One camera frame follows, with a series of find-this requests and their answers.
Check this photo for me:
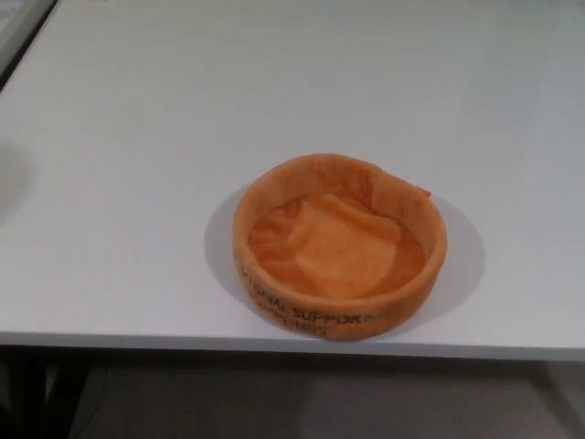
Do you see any orange soft plush plate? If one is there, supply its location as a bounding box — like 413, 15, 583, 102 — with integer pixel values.
233, 152, 447, 343

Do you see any dark table leg frame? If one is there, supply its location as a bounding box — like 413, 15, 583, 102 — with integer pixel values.
0, 346, 92, 439

